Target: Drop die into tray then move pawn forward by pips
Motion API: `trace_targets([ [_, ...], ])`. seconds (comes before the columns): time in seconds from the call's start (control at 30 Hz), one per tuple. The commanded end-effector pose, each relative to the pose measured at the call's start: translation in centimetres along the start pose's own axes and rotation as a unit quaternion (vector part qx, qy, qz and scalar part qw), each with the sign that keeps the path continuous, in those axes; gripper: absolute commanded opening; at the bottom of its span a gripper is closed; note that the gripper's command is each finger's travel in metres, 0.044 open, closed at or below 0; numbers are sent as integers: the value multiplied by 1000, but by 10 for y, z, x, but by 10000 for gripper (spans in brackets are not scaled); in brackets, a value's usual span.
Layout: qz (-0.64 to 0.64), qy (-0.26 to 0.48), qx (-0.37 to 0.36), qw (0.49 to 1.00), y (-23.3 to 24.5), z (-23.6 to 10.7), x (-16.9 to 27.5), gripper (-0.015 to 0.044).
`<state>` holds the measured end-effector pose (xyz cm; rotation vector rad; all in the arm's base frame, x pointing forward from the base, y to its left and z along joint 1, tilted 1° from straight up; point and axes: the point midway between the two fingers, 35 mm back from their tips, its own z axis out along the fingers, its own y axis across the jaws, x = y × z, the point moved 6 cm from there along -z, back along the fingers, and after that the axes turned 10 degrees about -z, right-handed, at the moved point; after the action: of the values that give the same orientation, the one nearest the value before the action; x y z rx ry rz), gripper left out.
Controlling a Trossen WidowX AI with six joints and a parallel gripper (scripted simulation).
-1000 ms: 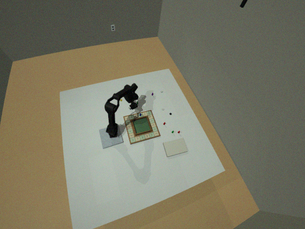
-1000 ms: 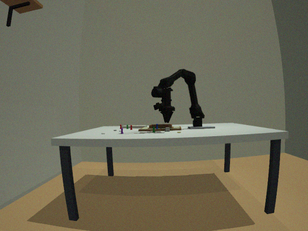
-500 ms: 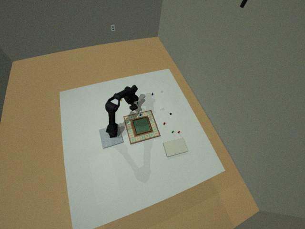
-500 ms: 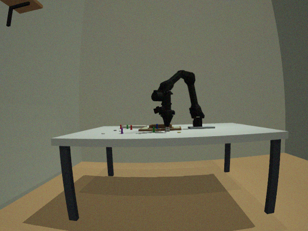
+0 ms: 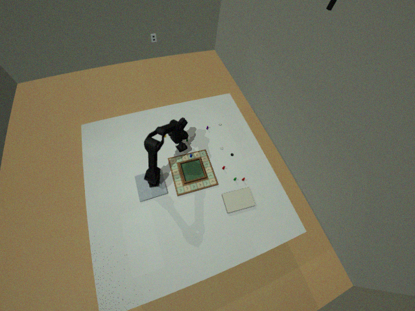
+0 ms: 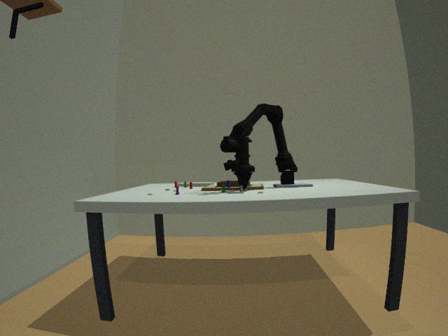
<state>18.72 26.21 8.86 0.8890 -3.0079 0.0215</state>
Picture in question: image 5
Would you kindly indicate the beige flat rectangular block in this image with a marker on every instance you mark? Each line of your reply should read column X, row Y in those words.
column 237, row 200

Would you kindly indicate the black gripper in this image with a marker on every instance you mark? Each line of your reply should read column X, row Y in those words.
column 181, row 146

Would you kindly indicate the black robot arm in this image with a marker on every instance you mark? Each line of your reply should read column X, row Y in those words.
column 152, row 146

